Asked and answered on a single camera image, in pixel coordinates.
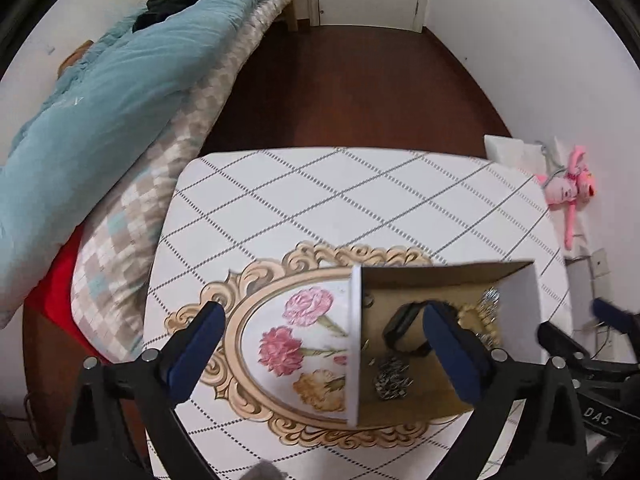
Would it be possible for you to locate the cardboard box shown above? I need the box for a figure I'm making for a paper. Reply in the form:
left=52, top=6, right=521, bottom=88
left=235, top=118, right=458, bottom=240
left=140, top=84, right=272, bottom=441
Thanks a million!
left=347, top=259, right=543, bottom=428

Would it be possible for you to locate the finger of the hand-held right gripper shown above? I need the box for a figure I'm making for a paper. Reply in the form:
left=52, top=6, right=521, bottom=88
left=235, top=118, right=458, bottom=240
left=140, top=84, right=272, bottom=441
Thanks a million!
left=537, top=321, right=603, bottom=367
left=592, top=298, right=640, bottom=335

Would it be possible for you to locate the chunky silver chain bracelet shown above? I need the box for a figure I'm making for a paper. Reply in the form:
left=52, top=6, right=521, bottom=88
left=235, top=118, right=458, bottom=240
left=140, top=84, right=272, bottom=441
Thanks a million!
left=374, top=355, right=415, bottom=401

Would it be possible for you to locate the white diamond pattern tablecloth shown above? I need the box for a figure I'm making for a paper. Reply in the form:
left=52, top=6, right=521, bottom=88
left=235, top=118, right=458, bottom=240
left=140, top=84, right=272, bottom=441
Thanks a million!
left=141, top=146, right=576, bottom=480

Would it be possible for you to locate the light blue quilt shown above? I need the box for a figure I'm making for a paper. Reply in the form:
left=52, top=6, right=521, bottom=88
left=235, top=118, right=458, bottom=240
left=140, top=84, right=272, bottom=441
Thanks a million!
left=0, top=0, right=308, bottom=331

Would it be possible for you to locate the checkered beige bed sheet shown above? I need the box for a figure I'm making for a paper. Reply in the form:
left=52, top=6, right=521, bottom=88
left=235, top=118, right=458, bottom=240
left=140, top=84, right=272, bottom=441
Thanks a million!
left=70, top=0, right=296, bottom=363

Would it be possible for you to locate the wooden bead bracelet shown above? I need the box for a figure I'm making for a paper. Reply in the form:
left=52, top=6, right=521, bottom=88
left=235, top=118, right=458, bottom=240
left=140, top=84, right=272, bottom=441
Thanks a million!
left=457, top=305, right=501, bottom=348

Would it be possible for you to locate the red blanket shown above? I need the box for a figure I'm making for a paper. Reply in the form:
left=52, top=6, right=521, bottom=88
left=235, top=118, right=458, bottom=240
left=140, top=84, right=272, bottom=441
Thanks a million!
left=22, top=225, right=113, bottom=366

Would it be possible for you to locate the thin silver chain necklace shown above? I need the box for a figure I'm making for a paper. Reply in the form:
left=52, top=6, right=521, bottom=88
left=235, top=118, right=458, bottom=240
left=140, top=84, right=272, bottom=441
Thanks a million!
left=477, top=286, right=503, bottom=318

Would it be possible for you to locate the brown plush toy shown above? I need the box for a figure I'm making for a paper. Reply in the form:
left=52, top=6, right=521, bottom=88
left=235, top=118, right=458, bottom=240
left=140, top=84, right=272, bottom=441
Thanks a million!
left=57, top=40, right=95, bottom=77

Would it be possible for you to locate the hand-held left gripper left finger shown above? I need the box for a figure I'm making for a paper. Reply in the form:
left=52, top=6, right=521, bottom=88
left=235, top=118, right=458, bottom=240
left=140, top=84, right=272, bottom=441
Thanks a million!
left=59, top=302, right=227, bottom=480

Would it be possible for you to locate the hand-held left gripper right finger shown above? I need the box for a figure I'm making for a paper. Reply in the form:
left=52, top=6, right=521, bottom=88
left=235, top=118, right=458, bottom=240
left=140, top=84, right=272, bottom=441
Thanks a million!
left=422, top=301, right=591, bottom=480

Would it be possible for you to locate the pink plush toy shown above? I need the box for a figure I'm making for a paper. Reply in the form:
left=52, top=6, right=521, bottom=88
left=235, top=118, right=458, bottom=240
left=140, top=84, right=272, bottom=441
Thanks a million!
left=536, top=145, right=598, bottom=251

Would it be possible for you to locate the grey wall socket panel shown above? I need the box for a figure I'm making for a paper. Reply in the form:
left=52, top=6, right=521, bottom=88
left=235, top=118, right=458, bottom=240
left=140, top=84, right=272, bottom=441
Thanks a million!
left=590, top=249, right=612, bottom=278

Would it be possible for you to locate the black smart band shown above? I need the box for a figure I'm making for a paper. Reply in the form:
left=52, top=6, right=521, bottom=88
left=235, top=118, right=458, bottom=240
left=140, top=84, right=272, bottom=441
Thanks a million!
left=382, top=301, right=432, bottom=357

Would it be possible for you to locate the grey wire hanger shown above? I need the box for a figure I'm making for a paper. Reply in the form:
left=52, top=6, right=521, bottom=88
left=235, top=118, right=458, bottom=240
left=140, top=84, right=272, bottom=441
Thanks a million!
left=535, top=141, right=568, bottom=186

